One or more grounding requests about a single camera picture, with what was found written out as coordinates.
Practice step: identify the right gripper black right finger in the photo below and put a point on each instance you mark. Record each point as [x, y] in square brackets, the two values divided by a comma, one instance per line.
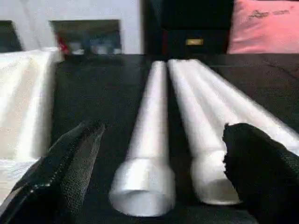
[271, 186]

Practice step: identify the white cabinet with glass doors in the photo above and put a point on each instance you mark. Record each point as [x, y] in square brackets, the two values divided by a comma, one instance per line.
[70, 9]

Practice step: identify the white plastic table top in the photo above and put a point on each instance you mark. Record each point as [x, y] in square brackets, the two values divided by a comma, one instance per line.
[23, 102]

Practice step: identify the black work mat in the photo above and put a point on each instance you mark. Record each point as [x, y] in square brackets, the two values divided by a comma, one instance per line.
[93, 93]

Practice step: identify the pink pillow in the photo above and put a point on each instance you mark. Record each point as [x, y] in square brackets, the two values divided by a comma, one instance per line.
[266, 28]

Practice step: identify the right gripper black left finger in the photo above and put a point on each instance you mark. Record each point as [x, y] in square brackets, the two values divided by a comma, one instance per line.
[51, 186]

